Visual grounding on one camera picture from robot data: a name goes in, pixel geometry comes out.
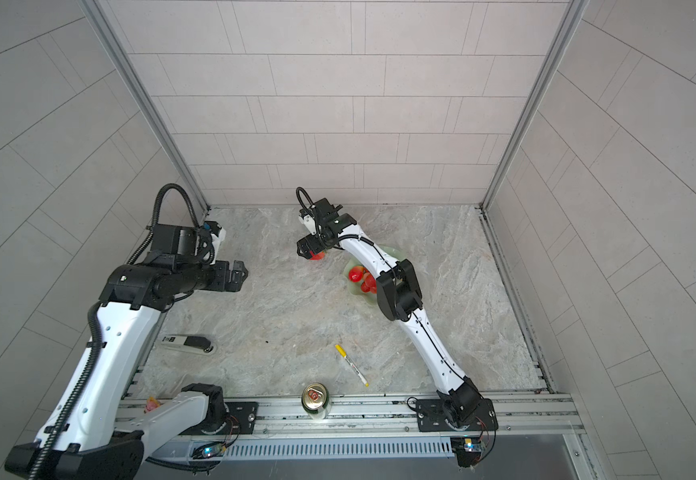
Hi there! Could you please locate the red lychee cluster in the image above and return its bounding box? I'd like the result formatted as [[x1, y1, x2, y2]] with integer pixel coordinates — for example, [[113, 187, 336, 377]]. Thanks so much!
[[348, 265, 377, 294]]

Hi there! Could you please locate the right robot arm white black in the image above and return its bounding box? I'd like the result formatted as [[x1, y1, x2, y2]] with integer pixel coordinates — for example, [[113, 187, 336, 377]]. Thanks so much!
[[296, 187, 498, 431]]

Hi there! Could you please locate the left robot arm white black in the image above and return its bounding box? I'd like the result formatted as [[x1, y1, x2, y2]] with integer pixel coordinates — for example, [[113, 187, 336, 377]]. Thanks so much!
[[5, 183, 248, 479]]

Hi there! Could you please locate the light green wavy fruit bowl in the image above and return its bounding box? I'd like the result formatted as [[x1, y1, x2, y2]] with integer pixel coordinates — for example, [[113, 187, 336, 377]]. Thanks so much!
[[342, 259, 377, 305]]

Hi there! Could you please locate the white black utility knife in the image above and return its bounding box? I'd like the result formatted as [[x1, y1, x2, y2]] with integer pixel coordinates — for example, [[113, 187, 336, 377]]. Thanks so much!
[[160, 334, 215, 355]]

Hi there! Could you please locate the yellow capped white marker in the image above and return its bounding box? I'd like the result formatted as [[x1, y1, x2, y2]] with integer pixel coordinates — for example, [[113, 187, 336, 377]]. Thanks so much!
[[335, 344, 370, 388]]

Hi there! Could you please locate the pink yellow small toy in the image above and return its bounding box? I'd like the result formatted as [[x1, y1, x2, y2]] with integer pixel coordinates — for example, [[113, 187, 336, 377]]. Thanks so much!
[[145, 397, 162, 413]]

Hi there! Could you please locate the metal drink can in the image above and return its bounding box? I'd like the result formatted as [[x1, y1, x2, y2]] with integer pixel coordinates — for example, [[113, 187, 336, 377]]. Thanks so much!
[[301, 382, 331, 420]]

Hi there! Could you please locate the left green circuit board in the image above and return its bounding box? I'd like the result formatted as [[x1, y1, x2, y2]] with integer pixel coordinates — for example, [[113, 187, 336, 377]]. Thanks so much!
[[192, 442, 227, 460]]

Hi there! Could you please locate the green circuit board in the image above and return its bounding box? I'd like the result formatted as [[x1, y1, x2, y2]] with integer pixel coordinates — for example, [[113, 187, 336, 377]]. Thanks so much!
[[192, 442, 227, 460], [450, 437, 485, 468]]

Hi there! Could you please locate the right green circuit board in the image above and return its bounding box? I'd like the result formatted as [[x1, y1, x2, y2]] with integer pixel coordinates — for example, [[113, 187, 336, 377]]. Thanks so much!
[[450, 437, 485, 468]]

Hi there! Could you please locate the black corrugated cable hose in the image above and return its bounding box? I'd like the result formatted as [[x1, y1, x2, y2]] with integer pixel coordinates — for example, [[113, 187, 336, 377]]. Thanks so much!
[[26, 302, 104, 480]]

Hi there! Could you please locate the aluminium mounting rail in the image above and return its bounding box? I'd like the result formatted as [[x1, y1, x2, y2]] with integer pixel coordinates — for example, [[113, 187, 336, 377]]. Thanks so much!
[[112, 392, 586, 444]]

